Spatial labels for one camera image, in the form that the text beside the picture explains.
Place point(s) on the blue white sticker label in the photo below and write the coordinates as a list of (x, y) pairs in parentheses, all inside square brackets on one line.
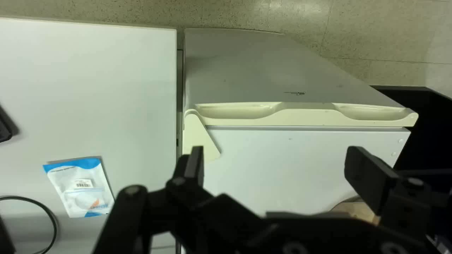
[(80, 185)]

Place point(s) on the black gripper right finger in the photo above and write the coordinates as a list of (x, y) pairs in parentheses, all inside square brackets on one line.
[(369, 177)]

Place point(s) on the white mini fridge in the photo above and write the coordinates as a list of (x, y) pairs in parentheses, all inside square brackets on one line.
[(283, 156)]

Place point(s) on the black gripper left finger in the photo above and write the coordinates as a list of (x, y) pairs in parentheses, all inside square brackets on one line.
[(194, 164)]

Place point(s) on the tan cardboard piece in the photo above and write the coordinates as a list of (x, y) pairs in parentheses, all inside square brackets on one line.
[(354, 211)]

